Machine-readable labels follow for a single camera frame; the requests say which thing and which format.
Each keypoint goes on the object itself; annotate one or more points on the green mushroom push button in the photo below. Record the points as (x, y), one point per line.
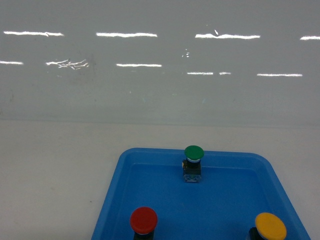
(191, 165)

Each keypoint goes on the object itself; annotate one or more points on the yellow mushroom push button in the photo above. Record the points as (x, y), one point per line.
(267, 227)

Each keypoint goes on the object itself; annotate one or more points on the blue plastic tray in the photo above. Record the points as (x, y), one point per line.
(234, 188)

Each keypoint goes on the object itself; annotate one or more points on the red mushroom push button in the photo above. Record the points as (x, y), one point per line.
(143, 221)

